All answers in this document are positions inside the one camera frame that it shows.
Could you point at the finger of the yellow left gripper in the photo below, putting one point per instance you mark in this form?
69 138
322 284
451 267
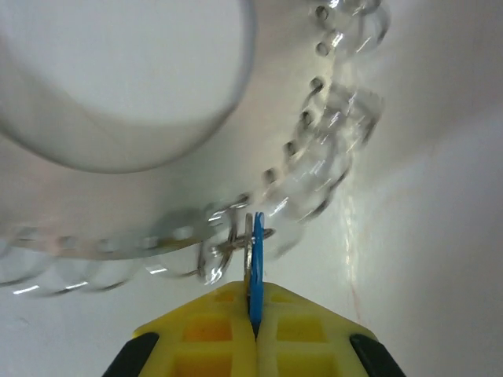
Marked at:
204 337
306 337

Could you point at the key with blue tag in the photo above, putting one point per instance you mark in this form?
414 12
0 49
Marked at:
258 267

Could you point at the metal key holder with rings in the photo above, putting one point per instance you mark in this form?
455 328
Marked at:
267 129

